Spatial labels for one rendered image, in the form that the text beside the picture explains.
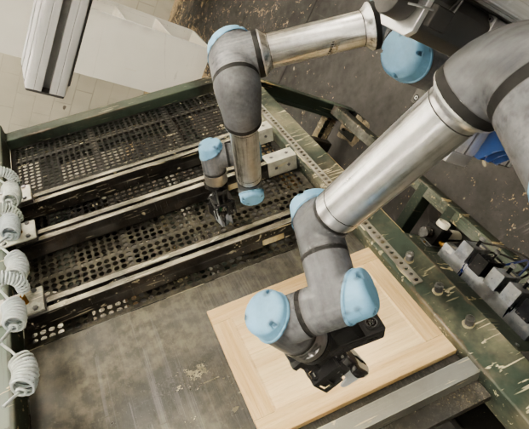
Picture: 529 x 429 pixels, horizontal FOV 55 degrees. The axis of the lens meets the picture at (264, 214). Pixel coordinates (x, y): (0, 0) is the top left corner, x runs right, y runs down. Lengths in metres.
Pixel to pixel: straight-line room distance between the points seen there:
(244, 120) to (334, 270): 0.58
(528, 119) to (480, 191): 2.04
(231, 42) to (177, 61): 3.83
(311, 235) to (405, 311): 0.80
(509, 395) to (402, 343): 0.28
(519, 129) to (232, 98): 0.80
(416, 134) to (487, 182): 1.91
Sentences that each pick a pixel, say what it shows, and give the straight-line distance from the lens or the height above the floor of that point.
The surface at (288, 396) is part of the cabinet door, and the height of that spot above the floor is 1.28.
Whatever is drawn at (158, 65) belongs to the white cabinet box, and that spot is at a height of 0.46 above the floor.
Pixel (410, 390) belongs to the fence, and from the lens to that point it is 1.38.
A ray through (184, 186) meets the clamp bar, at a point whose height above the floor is 1.30.
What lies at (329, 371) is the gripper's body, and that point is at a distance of 0.93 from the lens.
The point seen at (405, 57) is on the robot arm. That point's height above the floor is 1.26.
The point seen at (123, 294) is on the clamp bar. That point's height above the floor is 1.56.
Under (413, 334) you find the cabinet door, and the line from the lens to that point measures 1.50.
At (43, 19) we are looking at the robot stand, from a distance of 0.65.
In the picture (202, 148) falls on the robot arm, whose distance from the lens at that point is 1.58.
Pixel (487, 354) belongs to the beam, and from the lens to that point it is 1.47.
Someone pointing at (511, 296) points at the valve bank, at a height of 0.76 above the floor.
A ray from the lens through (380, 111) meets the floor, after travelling 3.07.
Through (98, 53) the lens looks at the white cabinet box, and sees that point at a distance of 4.93.
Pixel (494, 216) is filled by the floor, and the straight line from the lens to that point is 2.49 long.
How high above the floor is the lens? 2.11
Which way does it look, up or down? 34 degrees down
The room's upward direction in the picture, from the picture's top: 82 degrees counter-clockwise
